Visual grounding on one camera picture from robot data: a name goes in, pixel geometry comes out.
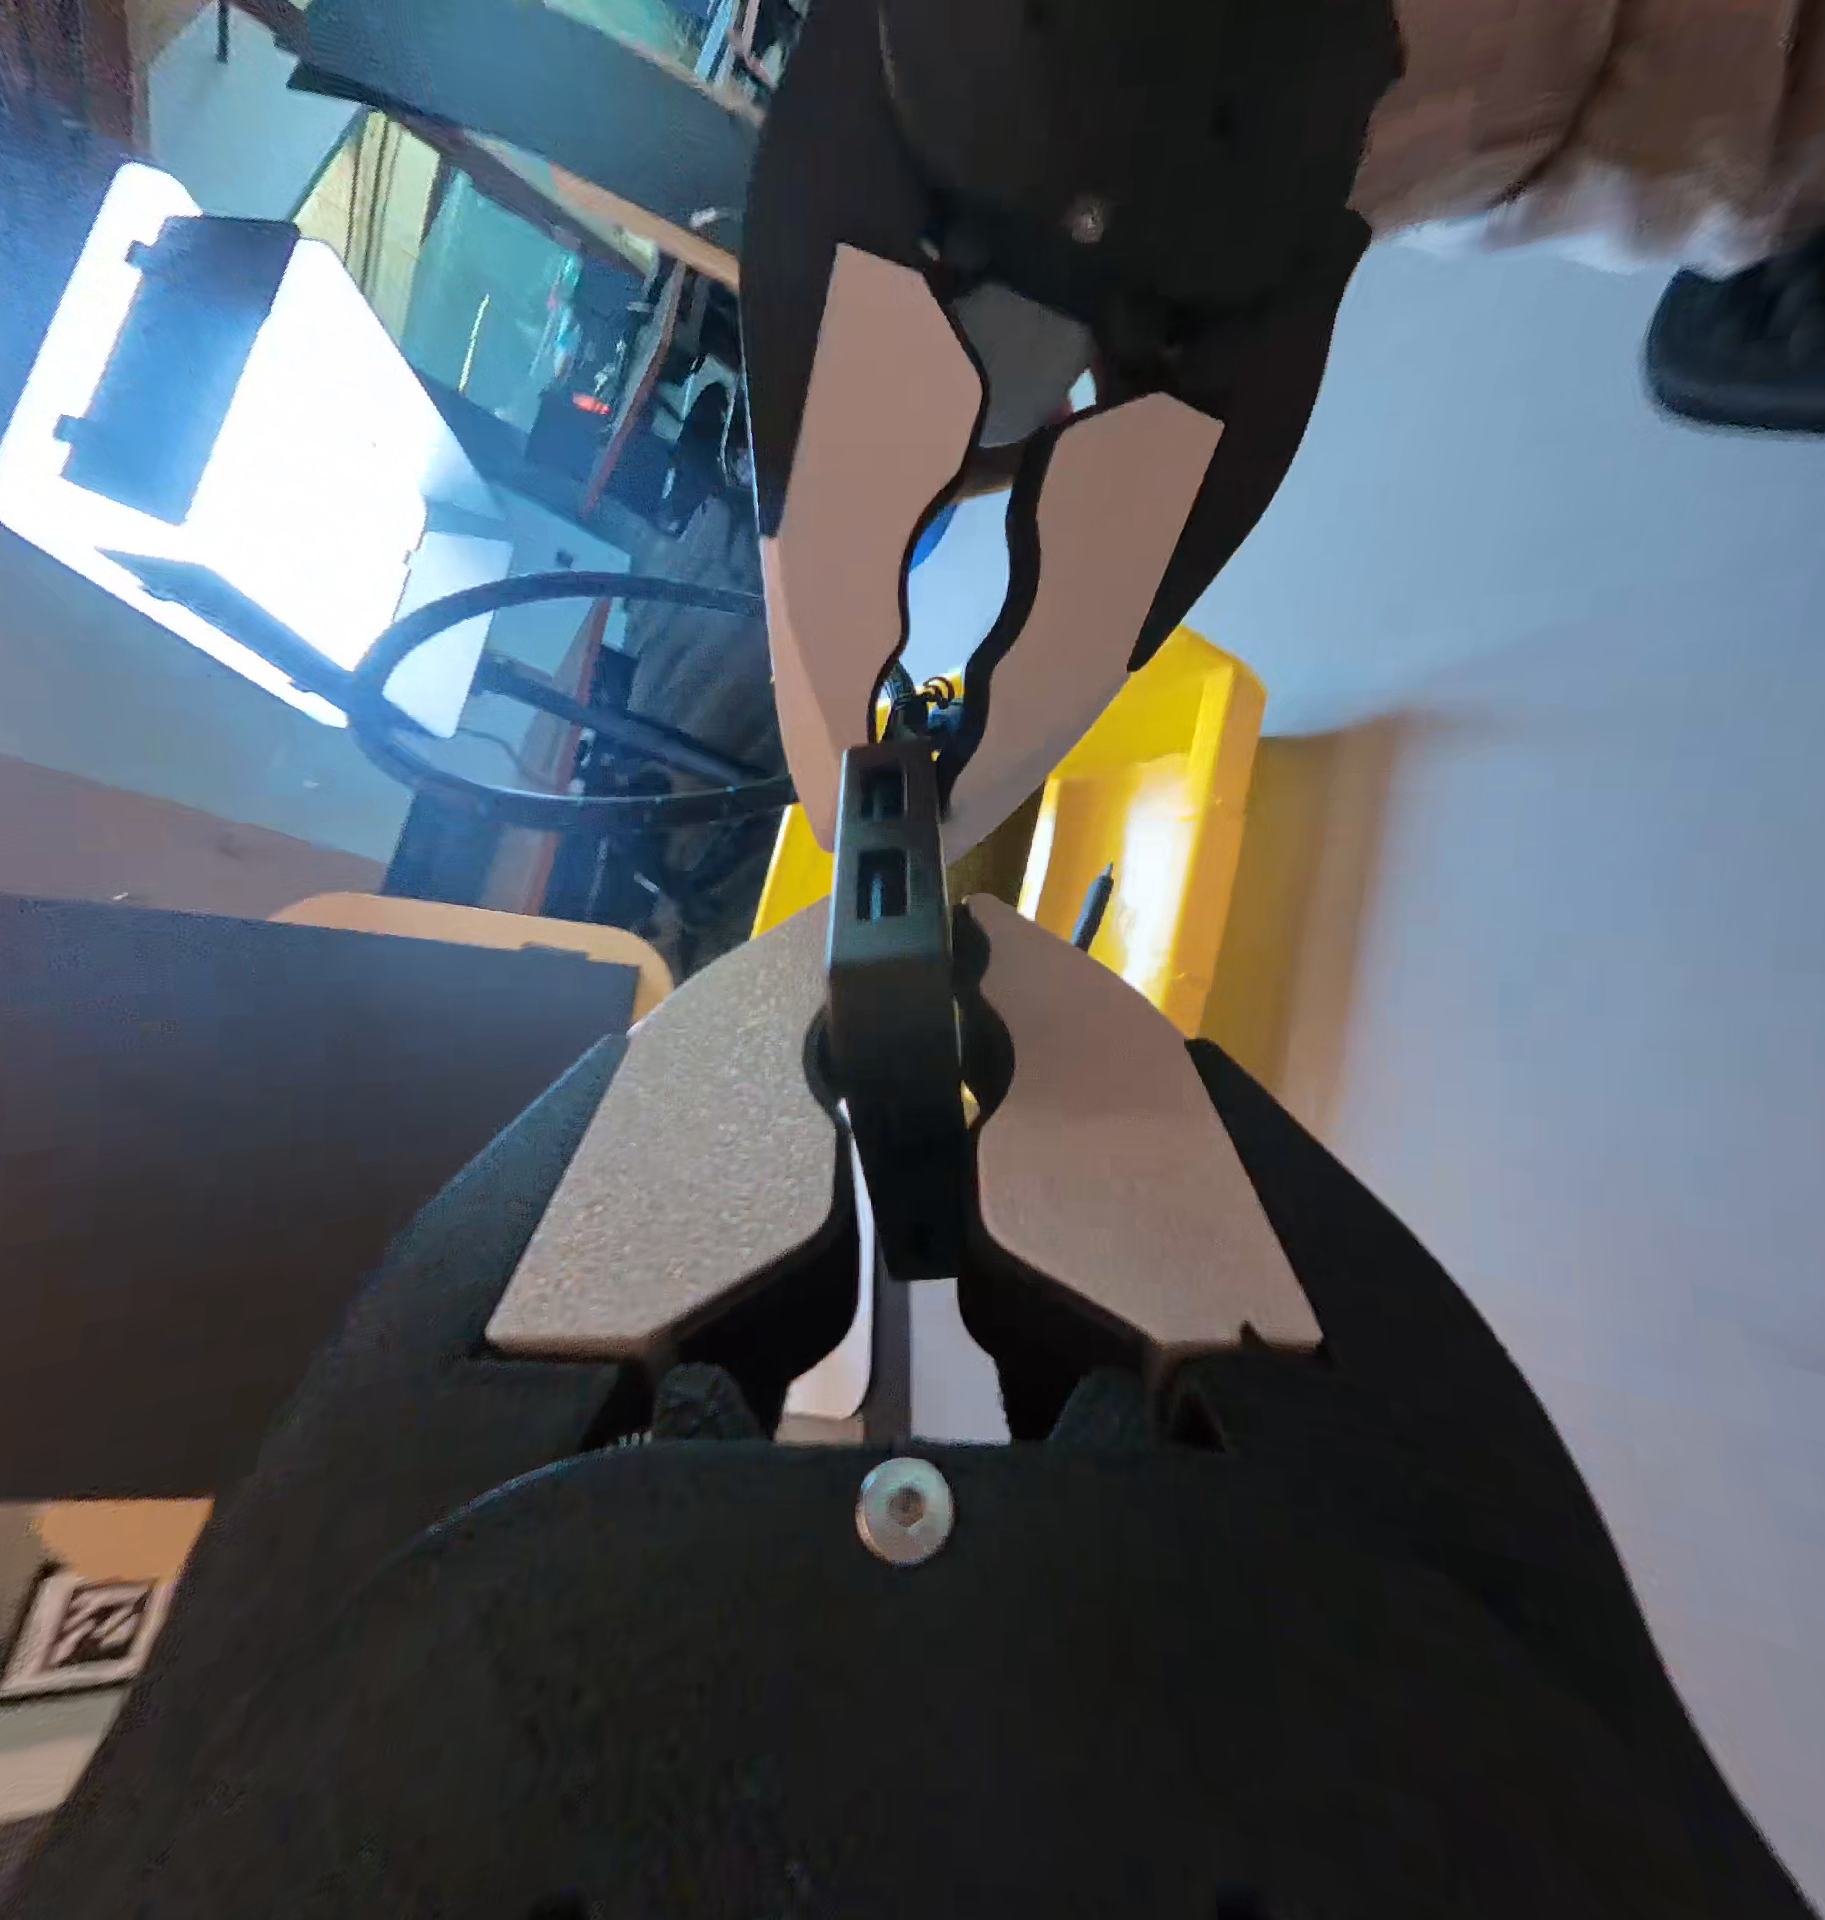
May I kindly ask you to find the yellow plastic bin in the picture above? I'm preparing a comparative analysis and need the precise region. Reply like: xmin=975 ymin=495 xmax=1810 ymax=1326
xmin=748 ymin=624 xmax=1271 ymax=1036

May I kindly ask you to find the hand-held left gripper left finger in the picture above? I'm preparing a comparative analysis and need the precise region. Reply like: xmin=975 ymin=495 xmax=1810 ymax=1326
xmin=483 ymin=914 xmax=853 ymax=1368

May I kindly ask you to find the black foam pad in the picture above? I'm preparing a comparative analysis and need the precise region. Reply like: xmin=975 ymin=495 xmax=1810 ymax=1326
xmin=1643 ymin=259 xmax=1825 ymax=442

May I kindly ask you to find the bright softbox light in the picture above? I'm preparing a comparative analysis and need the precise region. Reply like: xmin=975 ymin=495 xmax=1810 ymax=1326
xmin=0 ymin=159 xmax=526 ymax=737

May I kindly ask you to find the black panel with wooden rim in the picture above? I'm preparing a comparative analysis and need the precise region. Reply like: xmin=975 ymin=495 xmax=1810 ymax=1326
xmin=0 ymin=888 xmax=675 ymax=1500
xmin=281 ymin=0 xmax=780 ymax=236

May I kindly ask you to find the black adapter box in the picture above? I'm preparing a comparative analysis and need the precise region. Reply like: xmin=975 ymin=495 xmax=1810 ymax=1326
xmin=823 ymin=746 xmax=980 ymax=1450

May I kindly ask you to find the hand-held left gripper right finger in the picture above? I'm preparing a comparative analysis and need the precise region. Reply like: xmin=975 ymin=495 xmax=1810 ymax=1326
xmin=958 ymin=893 xmax=1328 ymax=1368

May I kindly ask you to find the black HDMI cable green plug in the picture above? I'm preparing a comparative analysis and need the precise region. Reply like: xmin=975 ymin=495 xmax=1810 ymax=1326
xmin=350 ymin=572 xmax=989 ymax=829

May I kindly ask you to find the person's right forearm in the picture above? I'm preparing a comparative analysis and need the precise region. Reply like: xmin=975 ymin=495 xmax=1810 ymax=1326
xmin=1347 ymin=0 xmax=1825 ymax=290

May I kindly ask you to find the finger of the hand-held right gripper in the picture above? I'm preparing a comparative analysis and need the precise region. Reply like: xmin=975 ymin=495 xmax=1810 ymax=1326
xmin=758 ymin=243 xmax=999 ymax=829
xmin=937 ymin=392 xmax=1228 ymax=862

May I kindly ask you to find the white square marker tag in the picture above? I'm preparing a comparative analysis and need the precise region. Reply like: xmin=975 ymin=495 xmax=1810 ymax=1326
xmin=0 ymin=1561 xmax=171 ymax=1705

